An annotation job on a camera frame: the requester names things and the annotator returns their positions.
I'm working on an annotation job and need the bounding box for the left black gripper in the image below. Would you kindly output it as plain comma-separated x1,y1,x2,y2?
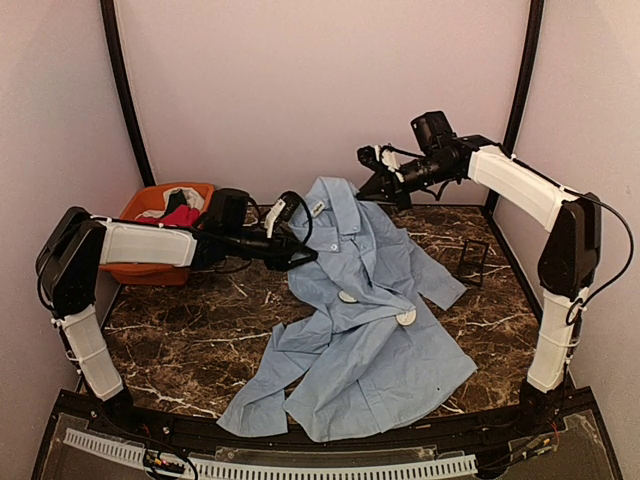
225,225,319,272

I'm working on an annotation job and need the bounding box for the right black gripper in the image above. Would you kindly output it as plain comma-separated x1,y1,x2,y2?
356,152,457,209

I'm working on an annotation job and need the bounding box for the light blue shirt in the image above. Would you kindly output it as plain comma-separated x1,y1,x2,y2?
218,177,476,442

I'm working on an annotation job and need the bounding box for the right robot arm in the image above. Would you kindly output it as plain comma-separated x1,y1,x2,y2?
357,111,602,393

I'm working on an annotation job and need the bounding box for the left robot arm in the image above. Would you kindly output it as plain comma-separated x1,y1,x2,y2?
35,188,317,436

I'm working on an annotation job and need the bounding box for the black brooch holder stand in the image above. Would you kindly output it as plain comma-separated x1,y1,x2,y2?
456,239,489,288

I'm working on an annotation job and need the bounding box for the white cloth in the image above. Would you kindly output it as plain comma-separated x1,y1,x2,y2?
134,187,205,220

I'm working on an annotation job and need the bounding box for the red cloth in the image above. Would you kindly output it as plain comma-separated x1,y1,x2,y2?
159,205,201,227

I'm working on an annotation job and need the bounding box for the orange plastic basket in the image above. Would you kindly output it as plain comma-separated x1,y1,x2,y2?
100,182,214,286

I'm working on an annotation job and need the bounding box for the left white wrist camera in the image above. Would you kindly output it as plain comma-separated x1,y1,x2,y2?
264,198,286,239

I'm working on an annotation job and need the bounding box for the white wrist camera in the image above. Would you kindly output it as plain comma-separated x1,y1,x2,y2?
264,198,286,239
374,145,404,183

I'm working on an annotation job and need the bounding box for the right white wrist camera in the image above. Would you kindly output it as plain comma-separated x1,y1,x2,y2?
374,145,404,183

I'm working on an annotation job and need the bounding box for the black right frame pole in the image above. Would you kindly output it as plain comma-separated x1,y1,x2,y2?
497,0,546,156

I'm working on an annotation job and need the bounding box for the black frame pole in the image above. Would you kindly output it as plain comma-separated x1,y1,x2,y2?
497,0,546,156
99,0,156,187

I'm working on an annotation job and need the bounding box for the black left frame pole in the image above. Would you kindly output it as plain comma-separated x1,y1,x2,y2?
99,0,156,187

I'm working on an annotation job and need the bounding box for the white perforated cable tray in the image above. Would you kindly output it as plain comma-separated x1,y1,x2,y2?
63,428,479,480

